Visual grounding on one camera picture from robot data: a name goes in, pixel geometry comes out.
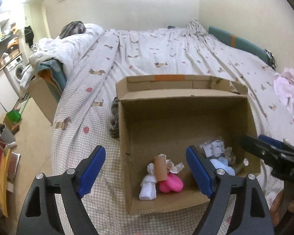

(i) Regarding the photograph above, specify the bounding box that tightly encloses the grey striped pillow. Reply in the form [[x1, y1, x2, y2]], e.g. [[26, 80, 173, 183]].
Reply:
[[58, 21, 87, 38]]

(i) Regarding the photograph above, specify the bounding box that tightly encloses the white washing machine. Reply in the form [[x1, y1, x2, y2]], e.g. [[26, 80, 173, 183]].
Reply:
[[4, 56, 28, 96]]

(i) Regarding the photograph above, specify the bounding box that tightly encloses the pink plastic toy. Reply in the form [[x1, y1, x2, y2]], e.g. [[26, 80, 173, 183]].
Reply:
[[159, 173, 184, 193]]

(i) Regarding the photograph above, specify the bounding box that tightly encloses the light blue fluffy plush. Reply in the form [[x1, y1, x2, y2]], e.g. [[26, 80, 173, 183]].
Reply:
[[209, 158, 236, 176]]

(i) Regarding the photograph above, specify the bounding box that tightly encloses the yellow wooden chair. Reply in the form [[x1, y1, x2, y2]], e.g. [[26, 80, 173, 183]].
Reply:
[[0, 137, 21, 217]]

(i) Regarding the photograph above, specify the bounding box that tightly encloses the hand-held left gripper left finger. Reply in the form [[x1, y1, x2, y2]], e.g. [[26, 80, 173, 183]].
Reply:
[[17, 146, 106, 235]]

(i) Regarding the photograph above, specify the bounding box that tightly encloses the green plastic container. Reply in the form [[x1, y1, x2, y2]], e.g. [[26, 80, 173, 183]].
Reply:
[[6, 111, 23, 122]]

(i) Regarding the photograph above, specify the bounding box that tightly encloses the dark striped cloth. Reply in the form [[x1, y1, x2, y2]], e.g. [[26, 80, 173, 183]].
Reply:
[[109, 97, 121, 139]]

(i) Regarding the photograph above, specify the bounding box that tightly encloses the white duvet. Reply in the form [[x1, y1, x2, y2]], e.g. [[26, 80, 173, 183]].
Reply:
[[28, 23, 106, 79]]

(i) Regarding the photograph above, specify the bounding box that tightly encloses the black hanging bag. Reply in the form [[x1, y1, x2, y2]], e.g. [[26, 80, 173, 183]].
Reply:
[[24, 25, 34, 48]]

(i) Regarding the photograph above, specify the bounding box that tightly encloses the person's right hand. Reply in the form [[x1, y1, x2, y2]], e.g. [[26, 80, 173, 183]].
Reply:
[[269, 190, 294, 228]]

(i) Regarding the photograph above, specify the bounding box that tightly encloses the cardboard box orange tape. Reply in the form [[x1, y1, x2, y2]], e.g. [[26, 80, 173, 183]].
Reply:
[[115, 74, 261, 215]]

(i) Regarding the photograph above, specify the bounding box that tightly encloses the white cabinet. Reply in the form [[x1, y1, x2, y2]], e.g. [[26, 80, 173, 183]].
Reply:
[[0, 73, 20, 121]]

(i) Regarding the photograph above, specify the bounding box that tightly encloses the cardboard tube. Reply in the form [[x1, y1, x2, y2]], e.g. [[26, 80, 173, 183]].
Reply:
[[154, 154, 168, 181]]

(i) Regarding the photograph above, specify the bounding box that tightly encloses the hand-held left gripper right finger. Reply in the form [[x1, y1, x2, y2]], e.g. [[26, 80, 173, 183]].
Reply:
[[186, 146, 275, 235]]

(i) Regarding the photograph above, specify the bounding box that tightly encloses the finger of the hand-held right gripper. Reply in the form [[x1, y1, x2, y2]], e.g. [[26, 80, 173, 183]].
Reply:
[[240, 134, 273, 164], [258, 134, 291, 153]]

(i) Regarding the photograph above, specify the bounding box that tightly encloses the teal and orange cloth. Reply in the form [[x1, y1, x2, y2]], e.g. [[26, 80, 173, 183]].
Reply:
[[37, 60, 67, 92]]

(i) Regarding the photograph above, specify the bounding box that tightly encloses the teal cushion with orange stripe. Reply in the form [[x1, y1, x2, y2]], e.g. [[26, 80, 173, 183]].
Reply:
[[209, 26, 272, 64]]

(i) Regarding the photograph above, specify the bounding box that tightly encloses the small beige cloth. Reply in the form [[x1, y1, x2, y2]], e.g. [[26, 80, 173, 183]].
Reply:
[[165, 159, 185, 175]]

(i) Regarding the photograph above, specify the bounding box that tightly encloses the black and white patterned cloth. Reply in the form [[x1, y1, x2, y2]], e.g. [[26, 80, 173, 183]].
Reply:
[[264, 49, 276, 69]]

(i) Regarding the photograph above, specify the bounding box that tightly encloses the plain brown cardboard box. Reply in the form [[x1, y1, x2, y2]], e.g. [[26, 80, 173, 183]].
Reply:
[[29, 75, 64, 126]]

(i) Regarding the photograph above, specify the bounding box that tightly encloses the printed bed sheet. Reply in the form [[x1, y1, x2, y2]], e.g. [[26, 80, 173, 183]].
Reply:
[[50, 20, 294, 235]]

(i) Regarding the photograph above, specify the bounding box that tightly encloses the pale pink cloth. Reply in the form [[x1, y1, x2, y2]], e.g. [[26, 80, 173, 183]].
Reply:
[[273, 67, 294, 124]]

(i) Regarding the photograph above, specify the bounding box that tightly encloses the grey bin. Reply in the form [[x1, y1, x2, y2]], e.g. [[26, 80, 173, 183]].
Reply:
[[0, 127, 16, 144]]

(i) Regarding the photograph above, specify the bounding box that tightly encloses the clear plastic bag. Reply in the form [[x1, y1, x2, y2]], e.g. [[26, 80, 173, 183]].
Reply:
[[200, 139, 226, 158]]

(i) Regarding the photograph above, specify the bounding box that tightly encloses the cluttered shelf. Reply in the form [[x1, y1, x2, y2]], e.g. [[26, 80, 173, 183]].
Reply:
[[0, 12, 24, 57]]

